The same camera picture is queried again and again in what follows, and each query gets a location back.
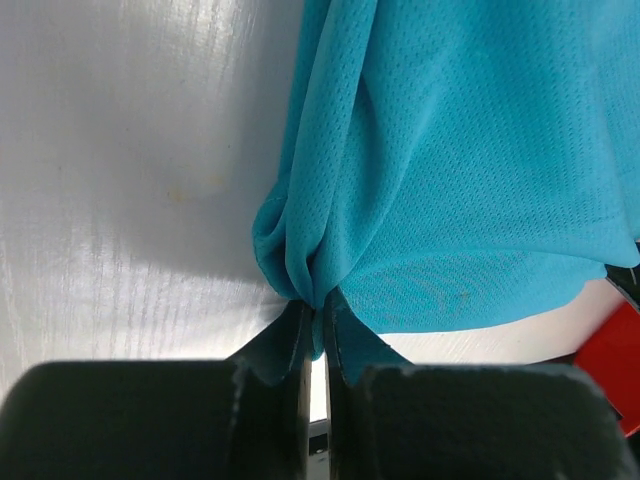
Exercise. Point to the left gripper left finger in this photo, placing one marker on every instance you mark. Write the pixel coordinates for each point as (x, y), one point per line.
(244, 417)

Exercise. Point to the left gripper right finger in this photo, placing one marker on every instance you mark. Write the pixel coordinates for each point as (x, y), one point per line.
(392, 419)

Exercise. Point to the teal t shirt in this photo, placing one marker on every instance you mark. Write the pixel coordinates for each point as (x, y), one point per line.
(452, 165)

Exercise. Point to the red plastic bin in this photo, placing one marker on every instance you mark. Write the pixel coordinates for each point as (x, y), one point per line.
(611, 357)

